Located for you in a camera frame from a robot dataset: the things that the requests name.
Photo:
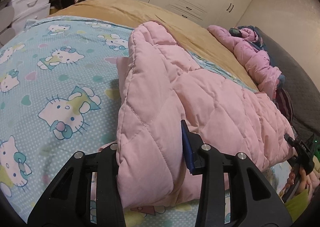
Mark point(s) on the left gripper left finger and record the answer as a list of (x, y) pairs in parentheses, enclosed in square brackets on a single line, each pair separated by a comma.
[(83, 193)]

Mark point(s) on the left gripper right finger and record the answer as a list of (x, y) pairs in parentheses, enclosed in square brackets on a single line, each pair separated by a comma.
[(233, 190)]

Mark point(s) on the pink quilted jacket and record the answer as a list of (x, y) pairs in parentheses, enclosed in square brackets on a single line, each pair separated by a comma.
[(160, 85)]

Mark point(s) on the person's right hand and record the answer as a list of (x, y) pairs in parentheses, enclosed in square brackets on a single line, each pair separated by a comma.
[(308, 182)]

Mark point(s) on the striped dark pillow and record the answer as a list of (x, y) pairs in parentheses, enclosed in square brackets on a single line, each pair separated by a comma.
[(284, 104)]

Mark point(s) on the dark grey quilted headboard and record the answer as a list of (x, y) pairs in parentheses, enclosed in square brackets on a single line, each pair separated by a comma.
[(301, 89)]

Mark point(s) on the pink and teal comforter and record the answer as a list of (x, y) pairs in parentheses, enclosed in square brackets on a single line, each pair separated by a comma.
[(256, 61)]

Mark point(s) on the Hello Kitty blue blanket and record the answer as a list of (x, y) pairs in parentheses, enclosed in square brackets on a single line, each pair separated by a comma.
[(59, 95)]

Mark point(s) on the tan bed cover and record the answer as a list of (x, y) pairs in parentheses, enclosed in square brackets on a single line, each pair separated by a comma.
[(190, 35)]

